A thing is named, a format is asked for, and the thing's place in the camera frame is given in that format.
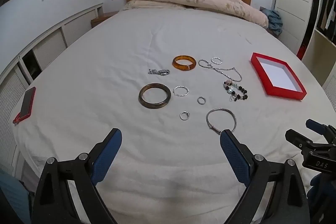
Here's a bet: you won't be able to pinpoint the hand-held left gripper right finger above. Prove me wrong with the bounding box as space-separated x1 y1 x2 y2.
219 130 310 224

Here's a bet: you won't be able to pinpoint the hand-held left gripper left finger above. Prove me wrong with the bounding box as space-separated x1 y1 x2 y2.
31 128 123 224

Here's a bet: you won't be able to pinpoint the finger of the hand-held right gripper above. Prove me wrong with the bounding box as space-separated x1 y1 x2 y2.
306 119 336 140
286 129 315 153

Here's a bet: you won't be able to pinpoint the thin silver bangle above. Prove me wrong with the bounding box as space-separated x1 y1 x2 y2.
205 108 238 135

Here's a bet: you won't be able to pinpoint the beaded bracelet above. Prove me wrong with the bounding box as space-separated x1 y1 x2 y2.
223 80 249 102

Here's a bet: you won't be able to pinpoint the red jewelry box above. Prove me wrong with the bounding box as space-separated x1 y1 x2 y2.
250 52 307 101

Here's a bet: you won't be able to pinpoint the dark brown bangle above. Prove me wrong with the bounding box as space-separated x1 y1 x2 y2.
138 83 172 109

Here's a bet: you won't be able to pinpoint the silver chain necklace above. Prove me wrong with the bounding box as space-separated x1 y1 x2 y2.
198 59 242 83

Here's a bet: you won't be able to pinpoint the clear crystal bracelet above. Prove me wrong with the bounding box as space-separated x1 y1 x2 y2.
173 85 189 97

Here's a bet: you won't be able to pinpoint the silver metal wristwatch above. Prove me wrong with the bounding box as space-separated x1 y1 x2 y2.
148 69 170 77

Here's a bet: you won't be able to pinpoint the red object beside wardrobe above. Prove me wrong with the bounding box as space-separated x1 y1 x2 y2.
297 42 307 58

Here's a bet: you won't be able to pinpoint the phone in red case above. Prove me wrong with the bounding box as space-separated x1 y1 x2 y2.
13 86 36 125

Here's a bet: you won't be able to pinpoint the amber bangle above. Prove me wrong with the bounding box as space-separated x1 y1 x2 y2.
172 55 197 72

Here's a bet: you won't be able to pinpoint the blue cloth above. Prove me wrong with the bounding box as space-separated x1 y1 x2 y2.
262 9 283 36

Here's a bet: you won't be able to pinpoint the hanging clothes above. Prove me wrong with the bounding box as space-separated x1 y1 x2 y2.
316 0 336 46

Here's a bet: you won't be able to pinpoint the white slatted cabinet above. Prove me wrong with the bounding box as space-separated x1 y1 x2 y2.
0 2 104 182

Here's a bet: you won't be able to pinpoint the wooden nightstand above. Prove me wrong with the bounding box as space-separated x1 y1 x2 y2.
91 11 120 28

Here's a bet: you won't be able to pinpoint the beige pillow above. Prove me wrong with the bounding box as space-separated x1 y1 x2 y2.
123 0 184 11

